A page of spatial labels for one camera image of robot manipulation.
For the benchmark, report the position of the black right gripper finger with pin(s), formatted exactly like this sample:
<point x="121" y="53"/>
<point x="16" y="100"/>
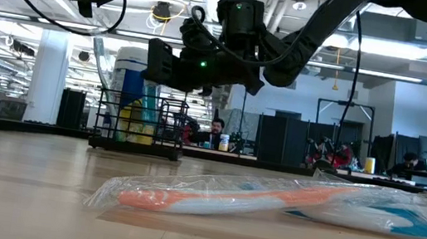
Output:
<point x="252" y="85"/>
<point x="159" y="61"/>

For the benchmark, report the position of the teal mouthwash bottle white cap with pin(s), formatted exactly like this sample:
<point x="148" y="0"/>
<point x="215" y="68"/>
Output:
<point x="151" y="102"/>

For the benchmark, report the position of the white teal toothbrush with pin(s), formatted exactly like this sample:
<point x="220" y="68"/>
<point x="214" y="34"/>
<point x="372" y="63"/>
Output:
<point x="102" y="64"/>

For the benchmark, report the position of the blue white toothbrush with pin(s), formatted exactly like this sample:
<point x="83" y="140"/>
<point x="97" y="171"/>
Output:
<point x="413" y="219"/>

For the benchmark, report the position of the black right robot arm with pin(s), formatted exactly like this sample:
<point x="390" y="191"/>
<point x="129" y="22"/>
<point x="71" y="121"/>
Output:
<point x="318" y="29"/>

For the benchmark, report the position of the white blue wipes canister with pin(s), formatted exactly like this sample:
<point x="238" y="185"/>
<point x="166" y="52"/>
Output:
<point x="131" y="62"/>

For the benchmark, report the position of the long ceiling strip light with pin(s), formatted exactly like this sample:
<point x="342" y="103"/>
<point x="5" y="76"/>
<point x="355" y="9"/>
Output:
<point x="145" y="35"/>

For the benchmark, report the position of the grey cloth cover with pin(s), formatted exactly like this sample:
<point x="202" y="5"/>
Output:
<point x="244" y="124"/>

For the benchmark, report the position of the person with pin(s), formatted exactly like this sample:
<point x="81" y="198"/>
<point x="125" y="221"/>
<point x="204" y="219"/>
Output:
<point x="338" y="156"/>
<point x="215" y="136"/>
<point x="410" y="164"/>

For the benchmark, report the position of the black partition panel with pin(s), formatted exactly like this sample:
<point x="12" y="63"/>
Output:
<point x="281" y="141"/>

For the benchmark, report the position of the small white yellow canister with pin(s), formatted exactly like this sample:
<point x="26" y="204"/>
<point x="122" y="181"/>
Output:
<point x="224" y="143"/>

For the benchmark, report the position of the black cabinet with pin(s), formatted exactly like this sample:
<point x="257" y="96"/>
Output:
<point x="71" y="110"/>

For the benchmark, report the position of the white building column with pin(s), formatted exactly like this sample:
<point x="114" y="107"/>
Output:
<point x="47" y="79"/>

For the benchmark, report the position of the yellow white container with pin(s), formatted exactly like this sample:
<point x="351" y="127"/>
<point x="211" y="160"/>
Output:
<point x="369" y="166"/>

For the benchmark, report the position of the grey chair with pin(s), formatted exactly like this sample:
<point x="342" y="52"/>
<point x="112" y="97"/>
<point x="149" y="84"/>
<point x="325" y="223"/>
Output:
<point x="9" y="109"/>

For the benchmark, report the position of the black rig frame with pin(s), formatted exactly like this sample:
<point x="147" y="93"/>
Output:
<point x="341" y="102"/>

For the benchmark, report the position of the grey wall vent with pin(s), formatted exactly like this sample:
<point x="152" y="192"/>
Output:
<point x="352" y="94"/>

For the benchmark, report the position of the black aluminium table frame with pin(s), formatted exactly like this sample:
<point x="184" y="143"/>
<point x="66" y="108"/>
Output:
<point x="28" y="129"/>

